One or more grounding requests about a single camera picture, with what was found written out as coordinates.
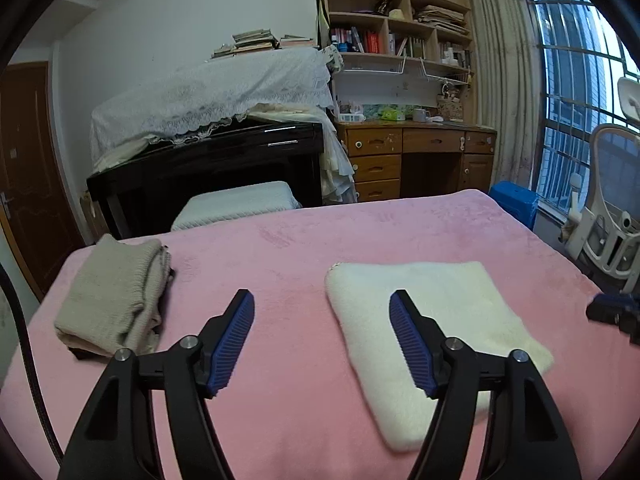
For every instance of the white mug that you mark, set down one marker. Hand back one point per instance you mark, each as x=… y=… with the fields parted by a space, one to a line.
x=420 y=115

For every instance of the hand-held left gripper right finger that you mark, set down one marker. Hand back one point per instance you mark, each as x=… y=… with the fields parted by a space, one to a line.
x=410 y=340

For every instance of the pink blanket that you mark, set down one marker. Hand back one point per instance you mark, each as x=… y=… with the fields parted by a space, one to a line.
x=280 y=270

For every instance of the row of shelf books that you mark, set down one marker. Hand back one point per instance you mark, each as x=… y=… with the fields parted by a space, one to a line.
x=370 y=42

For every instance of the black piano with lace cover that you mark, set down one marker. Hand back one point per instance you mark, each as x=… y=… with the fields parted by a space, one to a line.
x=210 y=90

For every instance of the white cushioned piano stool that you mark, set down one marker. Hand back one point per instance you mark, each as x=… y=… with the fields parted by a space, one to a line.
x=235 y=202

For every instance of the window with metal grille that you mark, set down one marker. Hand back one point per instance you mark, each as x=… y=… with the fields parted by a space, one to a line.
x=575 y=85

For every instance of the stack of papers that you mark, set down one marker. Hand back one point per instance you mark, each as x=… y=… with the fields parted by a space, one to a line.
x=442 y=17

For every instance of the blue plastic stool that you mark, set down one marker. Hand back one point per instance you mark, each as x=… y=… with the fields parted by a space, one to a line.
x=515 y=202

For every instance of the cream hanging cloth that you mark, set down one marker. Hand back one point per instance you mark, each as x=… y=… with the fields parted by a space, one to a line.
x=336 y=170

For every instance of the pile of books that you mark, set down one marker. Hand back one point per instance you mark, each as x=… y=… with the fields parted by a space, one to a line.
x=250 y=40

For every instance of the beige curtain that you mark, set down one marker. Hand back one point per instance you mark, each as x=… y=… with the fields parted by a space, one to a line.
x=500 y=85

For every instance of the wooden desk with drawers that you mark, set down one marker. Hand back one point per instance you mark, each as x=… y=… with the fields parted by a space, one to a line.
x=380 y=160

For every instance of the brown wooden door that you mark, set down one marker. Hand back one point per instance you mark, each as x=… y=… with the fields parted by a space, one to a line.
x=30 y=170

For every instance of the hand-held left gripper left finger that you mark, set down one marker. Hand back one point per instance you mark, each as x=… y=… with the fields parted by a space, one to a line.
x=232 y=340

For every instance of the white office chair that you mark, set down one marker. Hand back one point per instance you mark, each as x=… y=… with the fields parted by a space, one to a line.
x=607 y=200

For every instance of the white fluffy cardigan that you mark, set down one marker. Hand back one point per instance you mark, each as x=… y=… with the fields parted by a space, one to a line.
x=360 y=320

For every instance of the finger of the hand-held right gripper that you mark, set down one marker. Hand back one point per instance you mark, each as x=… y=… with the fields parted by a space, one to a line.
x=610 y=307
x=631 y=330

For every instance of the green packet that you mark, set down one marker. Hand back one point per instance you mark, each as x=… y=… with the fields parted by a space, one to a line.
x=392 y=112

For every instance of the white box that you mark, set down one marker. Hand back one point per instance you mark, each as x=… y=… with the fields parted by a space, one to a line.
x=350 y=117

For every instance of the beige folded sweater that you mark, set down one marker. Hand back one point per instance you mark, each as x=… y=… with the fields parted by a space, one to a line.
x=110 y=290

